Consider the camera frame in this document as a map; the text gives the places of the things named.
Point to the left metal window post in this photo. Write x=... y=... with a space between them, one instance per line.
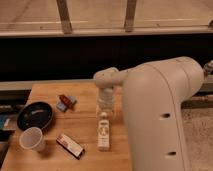
x=64 y=16

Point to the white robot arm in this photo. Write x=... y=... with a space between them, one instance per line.
x=152 y=94

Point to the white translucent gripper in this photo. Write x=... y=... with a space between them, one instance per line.
x=106 y=100

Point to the white paper cup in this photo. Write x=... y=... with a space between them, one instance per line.
x=32 y=139

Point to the black round bowl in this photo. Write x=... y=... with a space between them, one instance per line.
x=37 y=114

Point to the right metal window post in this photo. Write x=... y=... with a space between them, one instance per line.
x=130 y=15

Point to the white bottle with label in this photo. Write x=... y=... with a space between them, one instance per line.
x=103 y=132

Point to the red snack packet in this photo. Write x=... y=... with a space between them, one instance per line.
x=66 y=101

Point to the metal window post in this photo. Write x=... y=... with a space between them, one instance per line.
x=64 y=16
x=130 y=15

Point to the red and white snack box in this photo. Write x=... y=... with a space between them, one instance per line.
x=70 y=145

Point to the blue object beside table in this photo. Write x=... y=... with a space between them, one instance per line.
x=4 y=122

